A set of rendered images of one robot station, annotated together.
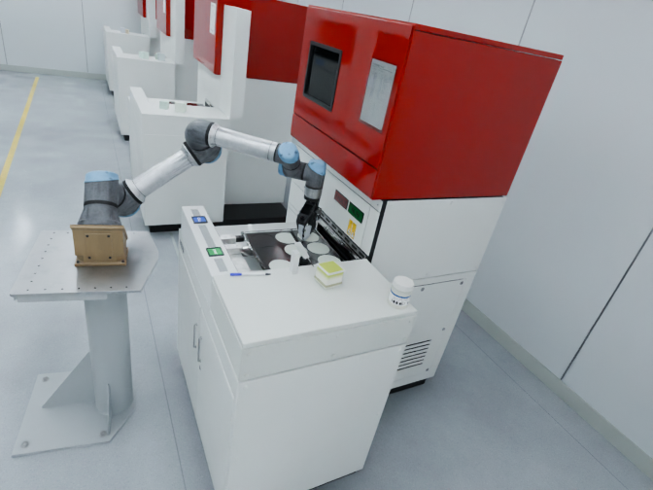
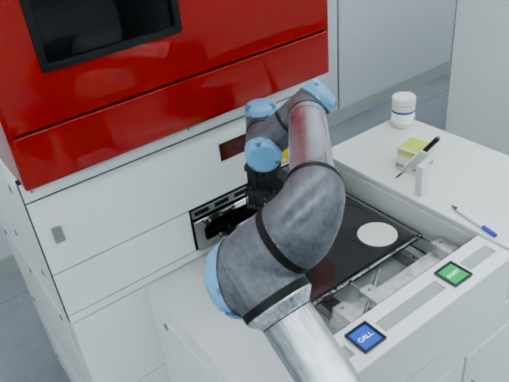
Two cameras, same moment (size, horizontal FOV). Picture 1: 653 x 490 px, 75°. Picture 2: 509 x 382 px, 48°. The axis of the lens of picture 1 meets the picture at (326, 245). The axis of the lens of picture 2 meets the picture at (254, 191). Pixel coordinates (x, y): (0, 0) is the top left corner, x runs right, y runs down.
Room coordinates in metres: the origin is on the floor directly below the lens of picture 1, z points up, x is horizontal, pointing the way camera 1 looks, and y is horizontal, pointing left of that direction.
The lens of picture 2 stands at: (1.74, 1.26, 1.79)
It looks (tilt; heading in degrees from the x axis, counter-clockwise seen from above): 33 degrees down; 269
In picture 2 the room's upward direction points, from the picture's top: 6 degrees counter-clockwise
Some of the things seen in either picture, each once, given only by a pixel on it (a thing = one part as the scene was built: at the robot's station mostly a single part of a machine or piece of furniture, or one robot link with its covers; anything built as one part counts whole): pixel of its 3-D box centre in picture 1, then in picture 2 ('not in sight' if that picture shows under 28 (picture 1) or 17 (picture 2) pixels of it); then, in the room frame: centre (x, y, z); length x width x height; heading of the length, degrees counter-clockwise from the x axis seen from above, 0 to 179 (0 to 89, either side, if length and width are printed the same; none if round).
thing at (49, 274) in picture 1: (96, 271); not in sight; (1.34, 0.87, 0.75); 0.45 x 0.44 x 0.13; 113
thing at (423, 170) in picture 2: (299, 255); (417, 168); (1.30, 0.09, 1.03); 0.06 x 0.04 x 0.13; 122
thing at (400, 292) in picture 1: (400, 292); (403, 110); (1.23, -0.28, 1.01); 0.07 x 0.07 x 0.10
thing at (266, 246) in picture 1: (295, 250); (316, 233); (1.57, 0.12, 0.90); 0.34 x 0.34 x 0.01; 32
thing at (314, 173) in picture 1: (315, 173); (262, 125); (1.68, 0.10, 1.21); 0.09 x 0.08 x 0.11; 85
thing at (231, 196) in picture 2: (340, 232); (258, 183); (1.70, -0.05, 0.96); 0.44 x 0.01 x 0.02; 32
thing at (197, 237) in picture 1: (206, 251); (410, 328); (1.43, 0.47, 0.89); 0.55 x 0.09 x 0.14; 32
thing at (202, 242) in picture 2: (336, 245); (261, 203); (1.69, -0.05, 0.89); 0.44 x 0.02 x 0.10; 32
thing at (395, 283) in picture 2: (235, 264); (401, 293); (1.41, 0.34, 0.87); 0.36 x 0.08 x 0.03; 32
